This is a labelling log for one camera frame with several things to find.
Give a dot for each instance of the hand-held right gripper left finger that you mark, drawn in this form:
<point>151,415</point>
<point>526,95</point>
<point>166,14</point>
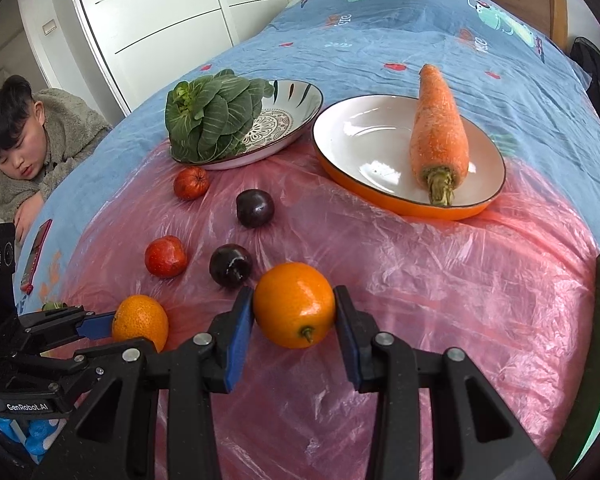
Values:
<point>240,340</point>

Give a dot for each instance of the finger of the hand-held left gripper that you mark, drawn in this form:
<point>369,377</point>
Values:
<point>100,352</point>
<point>102,325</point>

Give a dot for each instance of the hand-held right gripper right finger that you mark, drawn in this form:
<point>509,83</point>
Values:
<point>347,340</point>

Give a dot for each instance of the orange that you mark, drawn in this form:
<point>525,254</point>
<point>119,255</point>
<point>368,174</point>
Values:
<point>294,305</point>
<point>140,322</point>

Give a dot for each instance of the dark purple plum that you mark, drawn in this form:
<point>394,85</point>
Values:
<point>231,266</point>
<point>255,208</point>

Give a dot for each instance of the small red apple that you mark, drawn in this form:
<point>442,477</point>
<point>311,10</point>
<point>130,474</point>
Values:
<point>165,257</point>

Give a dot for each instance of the red tomato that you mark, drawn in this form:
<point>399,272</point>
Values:
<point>191,183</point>

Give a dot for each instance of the green cabbage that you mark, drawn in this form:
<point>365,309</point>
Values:
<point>54,305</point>

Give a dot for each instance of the red smartphone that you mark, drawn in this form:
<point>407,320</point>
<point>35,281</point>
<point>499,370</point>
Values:
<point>35,255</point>

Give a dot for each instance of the pink plastic sheet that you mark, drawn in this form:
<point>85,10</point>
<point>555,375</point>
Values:
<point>455,285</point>

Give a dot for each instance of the orange-rimmed white plate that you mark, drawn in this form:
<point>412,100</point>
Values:
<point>365,145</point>

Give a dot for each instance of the bok choy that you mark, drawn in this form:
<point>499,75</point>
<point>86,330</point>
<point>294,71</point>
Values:
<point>205,115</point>

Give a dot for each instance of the carrot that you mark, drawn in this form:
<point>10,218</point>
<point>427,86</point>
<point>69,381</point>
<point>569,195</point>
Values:
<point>437,130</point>

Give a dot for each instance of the patterned white plate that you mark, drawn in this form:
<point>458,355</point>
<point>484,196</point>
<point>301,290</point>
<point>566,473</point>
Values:
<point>285,110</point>

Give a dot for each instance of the white wardrobe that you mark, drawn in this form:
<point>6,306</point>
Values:
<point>170,15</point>

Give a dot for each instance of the black backpack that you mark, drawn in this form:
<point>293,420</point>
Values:
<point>592,75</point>

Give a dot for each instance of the wall switch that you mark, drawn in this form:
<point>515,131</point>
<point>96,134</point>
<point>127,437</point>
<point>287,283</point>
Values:
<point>50,26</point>

